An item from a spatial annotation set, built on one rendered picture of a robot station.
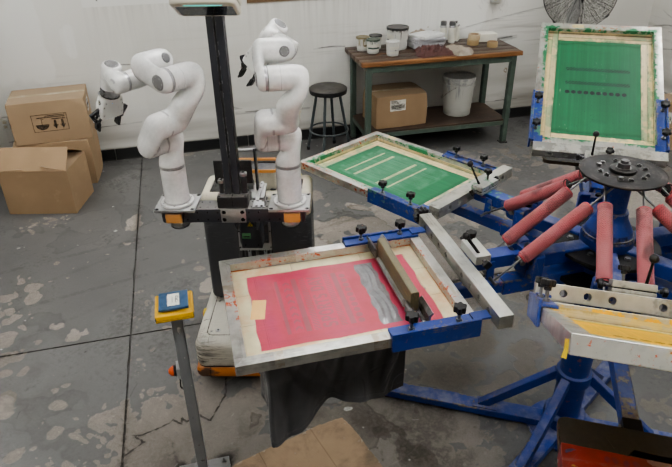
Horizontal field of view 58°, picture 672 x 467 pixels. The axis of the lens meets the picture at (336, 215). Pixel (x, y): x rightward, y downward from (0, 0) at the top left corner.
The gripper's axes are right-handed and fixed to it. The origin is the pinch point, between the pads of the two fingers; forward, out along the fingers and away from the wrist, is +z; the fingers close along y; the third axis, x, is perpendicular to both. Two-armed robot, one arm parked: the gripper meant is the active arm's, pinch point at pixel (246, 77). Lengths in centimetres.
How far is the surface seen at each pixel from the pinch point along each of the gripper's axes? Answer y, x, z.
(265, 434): -113, 32, 109
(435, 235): -99, 2, -13
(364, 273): -90, 27, 6
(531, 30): -45, -438, 7
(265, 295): -71, 54, 23
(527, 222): -119, -9, -38
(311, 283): -79, 40, 16
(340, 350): -101, 70, -1
